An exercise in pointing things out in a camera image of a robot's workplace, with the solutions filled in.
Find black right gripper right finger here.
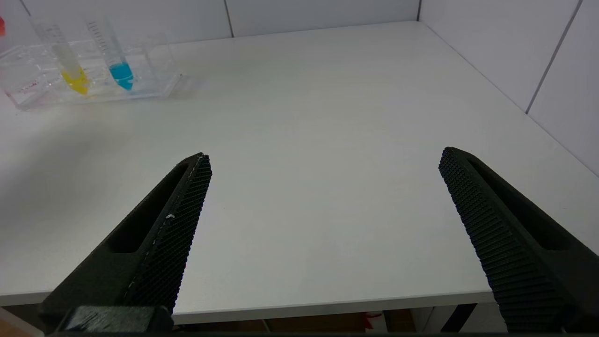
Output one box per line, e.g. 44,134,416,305
438,147,599,334

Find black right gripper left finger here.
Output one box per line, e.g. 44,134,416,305
39,152,213,334

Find test tube with blue pigment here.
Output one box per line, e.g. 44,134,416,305
84,14,135,92

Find red and white container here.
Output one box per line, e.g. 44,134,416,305
363,310,388,334

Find test tube with yellow pigment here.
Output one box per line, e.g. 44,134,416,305
30,16,90,95

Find clear acrylic test tube rack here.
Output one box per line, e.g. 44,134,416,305
0,33,183,110

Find black metal leg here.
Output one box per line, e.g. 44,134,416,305
440,303,479,334

